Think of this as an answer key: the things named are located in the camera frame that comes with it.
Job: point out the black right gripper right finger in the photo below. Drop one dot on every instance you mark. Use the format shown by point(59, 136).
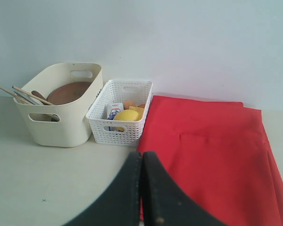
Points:
point(164, 203)

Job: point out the steel table knife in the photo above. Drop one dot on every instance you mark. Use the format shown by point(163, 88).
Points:
point(28, 98)

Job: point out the cream plastic bin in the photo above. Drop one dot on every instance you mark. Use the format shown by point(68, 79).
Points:
point(62, 125)

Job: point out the red table cloth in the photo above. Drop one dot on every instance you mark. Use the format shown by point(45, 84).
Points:
point(220, 155)

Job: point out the white woven plastic basket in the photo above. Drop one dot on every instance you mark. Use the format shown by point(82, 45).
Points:
point(125, 133)

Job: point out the wooden chopstick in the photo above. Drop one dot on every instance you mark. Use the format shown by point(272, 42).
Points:
point(17, 97)
point(33, 96)

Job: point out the white blue milk carton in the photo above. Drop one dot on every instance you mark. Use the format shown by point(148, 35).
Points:
point(113, 109)

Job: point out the yellow lemon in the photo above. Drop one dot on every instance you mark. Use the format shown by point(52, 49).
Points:
point(127, 115)

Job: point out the yellow cheese wedge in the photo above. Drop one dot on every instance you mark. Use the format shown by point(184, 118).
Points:
point(139, 110)

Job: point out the brown wooden spoon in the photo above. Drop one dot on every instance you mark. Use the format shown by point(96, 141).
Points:
point(37, 94)

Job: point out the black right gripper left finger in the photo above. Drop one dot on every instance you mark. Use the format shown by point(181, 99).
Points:
point(119, 204)

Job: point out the brown wooden plate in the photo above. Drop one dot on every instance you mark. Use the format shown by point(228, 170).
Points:
point(68, 93)

